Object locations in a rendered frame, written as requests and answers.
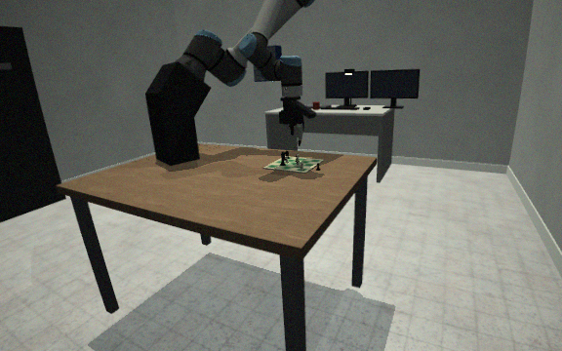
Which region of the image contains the green and cream chessboard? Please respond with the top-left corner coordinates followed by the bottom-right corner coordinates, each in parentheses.
top-left (263, 156), bottom-right (324, 174)

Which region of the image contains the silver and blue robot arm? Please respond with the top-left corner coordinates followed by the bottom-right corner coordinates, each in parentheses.
top-left (174, 0), bottom-right (315, 98)

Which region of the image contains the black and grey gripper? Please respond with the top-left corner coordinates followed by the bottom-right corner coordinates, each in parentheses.
top-left (279, 97), bottom-right (304, 148)

